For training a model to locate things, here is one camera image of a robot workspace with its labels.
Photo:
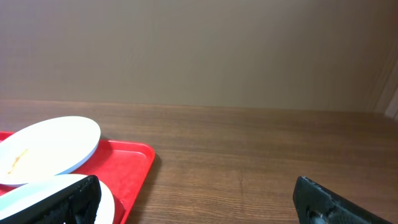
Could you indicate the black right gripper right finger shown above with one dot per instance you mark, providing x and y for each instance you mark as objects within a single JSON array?
[{"x": 316, "y": 204}]

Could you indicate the red plastic tray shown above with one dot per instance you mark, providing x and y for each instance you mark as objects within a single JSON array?
[{"x": 122, "y": 166}]

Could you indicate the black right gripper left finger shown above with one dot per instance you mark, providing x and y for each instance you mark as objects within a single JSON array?
[{"x": 68, "y": 198}]

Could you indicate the white plate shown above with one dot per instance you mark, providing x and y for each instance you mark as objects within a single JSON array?
[
  {"x": 107, "y": 202},
  {"x": 47, "y": 148}
]

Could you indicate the white top plate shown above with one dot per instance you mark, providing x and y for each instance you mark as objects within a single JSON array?
[{"x": 47, "y": 148}]

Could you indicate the white right plate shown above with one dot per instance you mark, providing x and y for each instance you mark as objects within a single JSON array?
[{"x": 107, "y": 202}]

